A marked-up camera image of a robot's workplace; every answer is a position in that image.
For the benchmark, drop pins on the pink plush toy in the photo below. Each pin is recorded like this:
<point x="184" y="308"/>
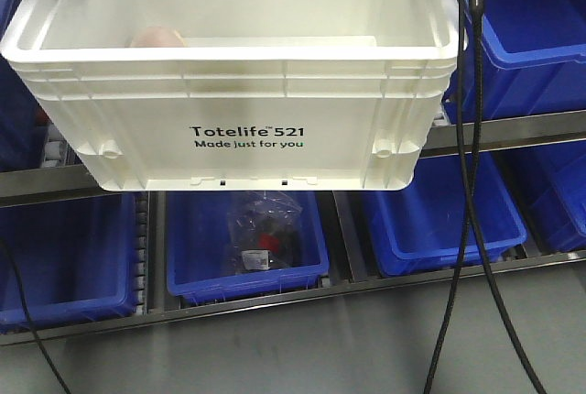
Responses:
<point x="158" y="37"/>

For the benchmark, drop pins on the white plastic Totelife tote box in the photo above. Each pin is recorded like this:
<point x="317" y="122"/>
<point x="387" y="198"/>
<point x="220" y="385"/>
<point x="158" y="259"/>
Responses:
<point x="267" y="94"/>

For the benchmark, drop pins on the blue bin upper right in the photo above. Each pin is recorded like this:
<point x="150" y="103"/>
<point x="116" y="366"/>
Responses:
<point x="533" y="57"/>

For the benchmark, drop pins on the blue bin upper left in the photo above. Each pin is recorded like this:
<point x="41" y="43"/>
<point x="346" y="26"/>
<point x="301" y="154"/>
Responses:
<point x="19" y="108"/>

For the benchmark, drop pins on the blue bin far right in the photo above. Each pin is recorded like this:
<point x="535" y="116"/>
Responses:
<point x="551" y="183"/>

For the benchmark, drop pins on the blue bin lower right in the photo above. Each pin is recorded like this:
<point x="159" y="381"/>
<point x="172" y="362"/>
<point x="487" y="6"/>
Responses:
<point x="419" y="228"/>

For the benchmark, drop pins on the blue bin lower left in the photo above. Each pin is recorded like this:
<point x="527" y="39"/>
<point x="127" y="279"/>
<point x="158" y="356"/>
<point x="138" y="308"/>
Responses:
<point x="75" y="262"/>

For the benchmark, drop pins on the clear plastic parts bag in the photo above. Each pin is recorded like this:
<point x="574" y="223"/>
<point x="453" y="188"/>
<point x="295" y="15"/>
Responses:
<point x="264" y="229"/>

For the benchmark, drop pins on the metal shelf rack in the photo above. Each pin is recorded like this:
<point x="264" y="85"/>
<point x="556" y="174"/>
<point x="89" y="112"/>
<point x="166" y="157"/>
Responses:
<point x="348" y="272"/>

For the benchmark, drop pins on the blue parts bin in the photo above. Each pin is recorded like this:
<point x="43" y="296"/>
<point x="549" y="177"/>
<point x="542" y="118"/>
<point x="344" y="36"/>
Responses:
<point x="197" y="241"/>

